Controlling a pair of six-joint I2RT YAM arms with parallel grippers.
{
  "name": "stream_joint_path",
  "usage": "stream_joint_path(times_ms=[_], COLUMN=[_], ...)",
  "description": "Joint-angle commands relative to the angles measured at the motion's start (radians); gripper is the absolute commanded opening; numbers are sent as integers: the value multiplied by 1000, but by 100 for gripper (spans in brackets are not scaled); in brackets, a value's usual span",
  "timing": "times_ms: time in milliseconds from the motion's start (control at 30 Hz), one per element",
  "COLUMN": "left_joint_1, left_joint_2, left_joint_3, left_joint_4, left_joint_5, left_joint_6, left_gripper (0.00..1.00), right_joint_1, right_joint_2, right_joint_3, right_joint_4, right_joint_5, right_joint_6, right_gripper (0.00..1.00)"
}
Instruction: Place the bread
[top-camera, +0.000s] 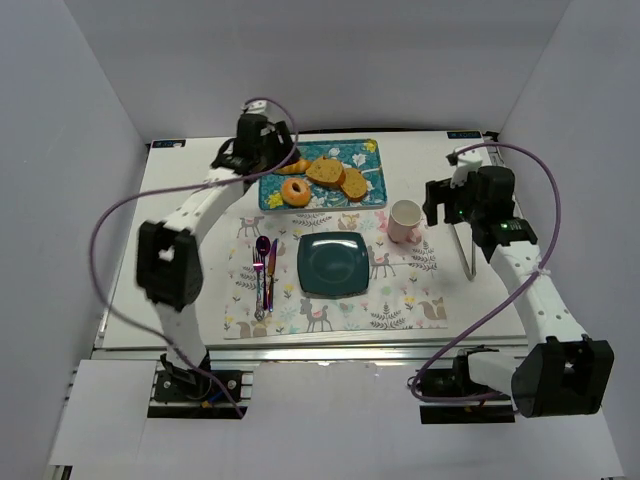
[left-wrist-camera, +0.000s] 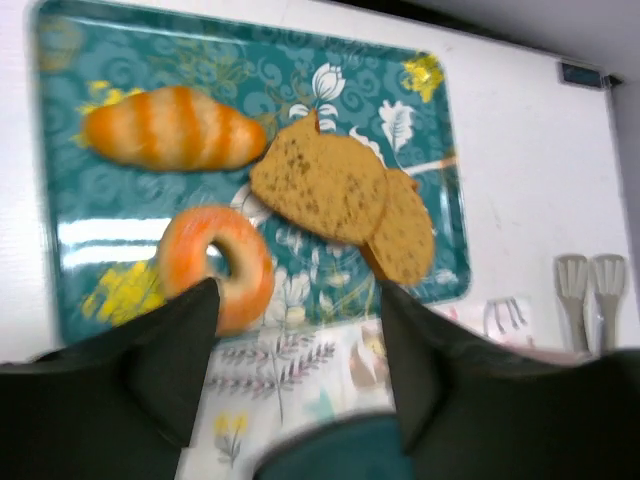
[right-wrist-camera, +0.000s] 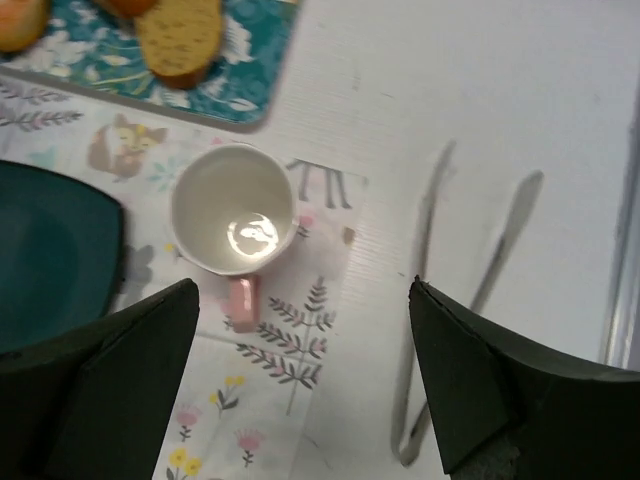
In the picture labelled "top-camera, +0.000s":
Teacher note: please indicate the purple iridescent fork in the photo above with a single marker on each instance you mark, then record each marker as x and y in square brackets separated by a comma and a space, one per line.
[258, 266]

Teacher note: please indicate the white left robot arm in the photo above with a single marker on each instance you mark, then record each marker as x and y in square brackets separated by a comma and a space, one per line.
[168, 263]

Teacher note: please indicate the left brown bread slice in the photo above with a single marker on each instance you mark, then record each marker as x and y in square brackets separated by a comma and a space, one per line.
[328, 172]

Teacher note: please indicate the brown bread slice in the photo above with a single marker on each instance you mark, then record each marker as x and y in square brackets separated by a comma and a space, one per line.
[354, 186]
[328, 172]

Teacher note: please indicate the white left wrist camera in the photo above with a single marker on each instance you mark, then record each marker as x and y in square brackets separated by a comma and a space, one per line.
[258, 107]

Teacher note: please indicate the dark teal square plate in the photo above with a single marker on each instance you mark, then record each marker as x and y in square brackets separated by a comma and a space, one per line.
[333, 264]

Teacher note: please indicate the teal floral serving tray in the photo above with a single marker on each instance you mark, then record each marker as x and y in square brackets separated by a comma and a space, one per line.
[362, 154]

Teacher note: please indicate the aluminium table frame rail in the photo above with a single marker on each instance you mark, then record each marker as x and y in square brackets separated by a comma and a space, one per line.
[403, 351]

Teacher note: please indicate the pink mug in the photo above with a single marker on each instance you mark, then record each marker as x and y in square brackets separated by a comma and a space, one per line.
[403, 223]

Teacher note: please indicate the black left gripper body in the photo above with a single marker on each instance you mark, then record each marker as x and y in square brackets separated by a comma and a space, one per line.
[279, 142]

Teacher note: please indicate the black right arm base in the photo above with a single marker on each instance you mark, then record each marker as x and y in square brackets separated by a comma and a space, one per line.
[450, 390]

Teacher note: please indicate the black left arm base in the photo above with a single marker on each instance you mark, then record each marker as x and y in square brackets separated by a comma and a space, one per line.
[184, 394]

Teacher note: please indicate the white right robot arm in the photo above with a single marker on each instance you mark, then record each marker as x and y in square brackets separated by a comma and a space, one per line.
[565, 371]

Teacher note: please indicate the right brown bread slice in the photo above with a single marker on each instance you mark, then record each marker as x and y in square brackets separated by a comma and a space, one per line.
[354, 186]

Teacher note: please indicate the animal print placemat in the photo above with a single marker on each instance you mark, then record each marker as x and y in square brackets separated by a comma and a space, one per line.
[402, 291]

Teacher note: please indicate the golden croissant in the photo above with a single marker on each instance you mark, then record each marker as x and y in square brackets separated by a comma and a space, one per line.
[298, 167]

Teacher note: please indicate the purple iridescent knife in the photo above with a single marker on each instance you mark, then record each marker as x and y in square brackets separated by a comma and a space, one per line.
[271, 266]

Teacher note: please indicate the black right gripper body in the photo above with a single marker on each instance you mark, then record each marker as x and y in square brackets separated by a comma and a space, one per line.
[441, 201]

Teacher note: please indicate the glazed donut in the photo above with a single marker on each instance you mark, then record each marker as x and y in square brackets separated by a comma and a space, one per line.
[296, 192]

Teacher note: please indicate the metal tongs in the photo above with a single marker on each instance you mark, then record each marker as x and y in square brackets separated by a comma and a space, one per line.
[466, 249]

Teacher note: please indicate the purple iridescent spoon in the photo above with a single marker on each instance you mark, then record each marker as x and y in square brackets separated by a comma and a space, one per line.
[263, 247]

